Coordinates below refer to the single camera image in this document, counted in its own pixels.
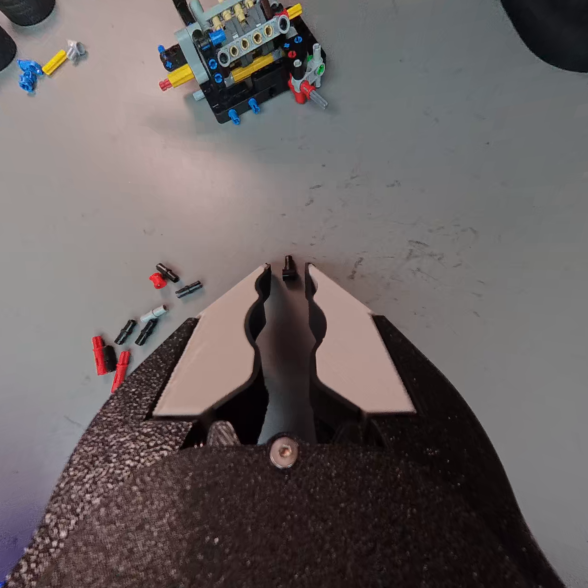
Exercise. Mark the blue toy brick connector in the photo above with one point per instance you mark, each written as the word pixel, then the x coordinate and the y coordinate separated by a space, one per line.
pixel 30 76

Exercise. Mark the wide black rubber tire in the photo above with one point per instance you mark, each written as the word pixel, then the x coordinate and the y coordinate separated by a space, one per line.
pixel 5 48
pixel 32 11

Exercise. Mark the yellow toy brick axle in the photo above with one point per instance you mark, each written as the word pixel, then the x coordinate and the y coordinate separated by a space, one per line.
pixel 54 63

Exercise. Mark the grey desk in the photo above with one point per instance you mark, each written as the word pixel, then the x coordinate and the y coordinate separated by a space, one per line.
pixel 413 183

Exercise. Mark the toy brick engine assembly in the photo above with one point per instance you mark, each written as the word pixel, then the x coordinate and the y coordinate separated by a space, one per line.
pixel 248 59

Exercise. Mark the black toy brick pin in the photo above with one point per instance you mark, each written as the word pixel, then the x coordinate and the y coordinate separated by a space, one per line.
pixel 289 270

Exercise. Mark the grey toy brick connector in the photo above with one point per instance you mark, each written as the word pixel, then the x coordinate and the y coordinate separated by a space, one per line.
pixel 76 50

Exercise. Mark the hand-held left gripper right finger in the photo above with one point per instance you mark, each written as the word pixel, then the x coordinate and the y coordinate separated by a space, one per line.
pixel 358 363

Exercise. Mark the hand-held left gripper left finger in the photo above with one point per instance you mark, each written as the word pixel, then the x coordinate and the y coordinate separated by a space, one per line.
pixel 211 363

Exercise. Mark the group of small toy pins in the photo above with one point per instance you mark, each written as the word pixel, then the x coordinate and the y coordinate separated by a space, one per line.
pixel 126 331

